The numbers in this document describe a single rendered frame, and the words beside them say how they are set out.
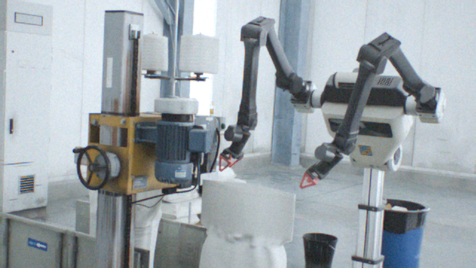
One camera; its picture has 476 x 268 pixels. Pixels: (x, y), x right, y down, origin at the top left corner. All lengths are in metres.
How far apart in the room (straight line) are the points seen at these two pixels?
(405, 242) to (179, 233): 1.96
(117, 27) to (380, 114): 1.18
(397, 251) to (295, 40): 7.19
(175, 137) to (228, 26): 7.74
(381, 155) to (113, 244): 1.26
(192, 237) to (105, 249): 0.78
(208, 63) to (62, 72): 5.12
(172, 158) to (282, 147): 9.10
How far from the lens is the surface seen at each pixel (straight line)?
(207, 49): 2.57
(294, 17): 11.50
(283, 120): 11.50
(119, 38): 2.57
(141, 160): 2.59
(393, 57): 2.39
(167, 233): 3.45
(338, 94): 2.90
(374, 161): 3.00
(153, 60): 2.74
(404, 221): 4.71
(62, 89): 7.60
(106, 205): 2.64
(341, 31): 11.34
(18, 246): 3.52
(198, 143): 2.46
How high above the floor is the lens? 1.50
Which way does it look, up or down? 5 degrees down
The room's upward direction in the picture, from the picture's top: 3 degrees clockwise
